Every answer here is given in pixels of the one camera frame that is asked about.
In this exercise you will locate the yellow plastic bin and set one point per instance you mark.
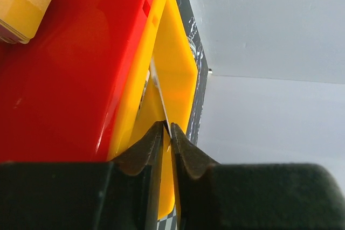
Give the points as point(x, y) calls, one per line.
point(163, 38)

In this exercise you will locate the card box in red bin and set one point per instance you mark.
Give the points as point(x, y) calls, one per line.
point(20, 19)

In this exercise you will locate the white diamond card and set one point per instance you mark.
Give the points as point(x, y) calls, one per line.
point(155, 79)

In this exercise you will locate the red plastic bin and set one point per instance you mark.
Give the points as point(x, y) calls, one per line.
point(60, 92)

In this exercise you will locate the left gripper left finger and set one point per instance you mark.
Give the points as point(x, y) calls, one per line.
point(119, 194)

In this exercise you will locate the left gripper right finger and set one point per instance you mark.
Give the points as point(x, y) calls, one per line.
point(211, 195)

